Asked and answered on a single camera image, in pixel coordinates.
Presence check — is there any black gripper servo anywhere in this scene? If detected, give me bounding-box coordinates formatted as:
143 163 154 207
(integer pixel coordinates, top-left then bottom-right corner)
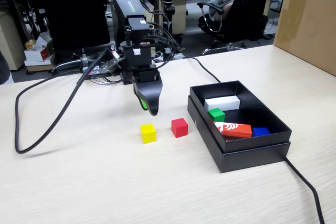
122 44 164 116

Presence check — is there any yellow wooden cube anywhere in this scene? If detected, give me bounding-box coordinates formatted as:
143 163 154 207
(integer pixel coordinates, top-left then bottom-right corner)
139 123 158 144

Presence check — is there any red wooden cube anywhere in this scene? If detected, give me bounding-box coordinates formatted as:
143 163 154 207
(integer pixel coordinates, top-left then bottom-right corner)
171 118 189 138

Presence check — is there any green wooden cube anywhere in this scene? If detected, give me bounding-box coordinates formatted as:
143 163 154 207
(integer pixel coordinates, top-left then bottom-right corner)
207 108 226 123

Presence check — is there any black cardboard box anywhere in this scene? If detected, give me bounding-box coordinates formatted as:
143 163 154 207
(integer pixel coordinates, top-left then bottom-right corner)
187 79 293 174

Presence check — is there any large brown cardboard box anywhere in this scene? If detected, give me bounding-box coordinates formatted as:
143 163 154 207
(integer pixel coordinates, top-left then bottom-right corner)
272 0 336 77

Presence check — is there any controller board with red LED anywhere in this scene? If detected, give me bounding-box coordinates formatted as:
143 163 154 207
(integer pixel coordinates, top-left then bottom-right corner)
82 66 106 78

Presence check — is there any white rectangular block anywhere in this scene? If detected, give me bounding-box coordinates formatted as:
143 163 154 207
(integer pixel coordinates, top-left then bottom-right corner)
204 94 241 112

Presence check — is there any beige drawer cabinet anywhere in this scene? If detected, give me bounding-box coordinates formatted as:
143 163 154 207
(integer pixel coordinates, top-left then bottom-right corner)
0 11 26 71
172 0 188 35

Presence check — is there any orange printed rectangular block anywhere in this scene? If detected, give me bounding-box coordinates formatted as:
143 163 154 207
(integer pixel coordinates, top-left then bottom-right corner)
213 121 253 142

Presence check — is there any black mesh office chair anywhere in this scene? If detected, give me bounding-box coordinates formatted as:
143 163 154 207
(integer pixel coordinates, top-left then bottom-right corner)
38 0 111 74

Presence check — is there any blue wooden cube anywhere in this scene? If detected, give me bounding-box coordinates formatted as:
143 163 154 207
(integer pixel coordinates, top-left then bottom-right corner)
251 127 271 137

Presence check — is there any white and red carton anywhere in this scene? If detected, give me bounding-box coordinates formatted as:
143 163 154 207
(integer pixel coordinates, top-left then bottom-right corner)
24 45 55 63

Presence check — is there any black armrest office chair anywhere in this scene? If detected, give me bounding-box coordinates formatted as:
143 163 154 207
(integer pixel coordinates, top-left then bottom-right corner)
196 0 279 56

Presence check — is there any person in dark clothes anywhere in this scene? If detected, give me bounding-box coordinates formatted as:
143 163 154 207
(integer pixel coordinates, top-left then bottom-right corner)
0 48 13 86

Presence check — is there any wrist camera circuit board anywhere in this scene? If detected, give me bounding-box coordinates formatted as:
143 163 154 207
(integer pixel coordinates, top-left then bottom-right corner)
100 50 123 74

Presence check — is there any thin black wire bundle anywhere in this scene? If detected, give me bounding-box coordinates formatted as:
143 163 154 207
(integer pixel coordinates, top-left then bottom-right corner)
139 0 186 70

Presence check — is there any thick black camera cable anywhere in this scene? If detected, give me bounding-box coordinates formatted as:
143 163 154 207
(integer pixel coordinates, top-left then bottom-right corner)
14 48 111 155

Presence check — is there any thick black table cable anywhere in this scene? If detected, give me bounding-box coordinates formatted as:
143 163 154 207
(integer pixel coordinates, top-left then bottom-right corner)
172 56 326 224

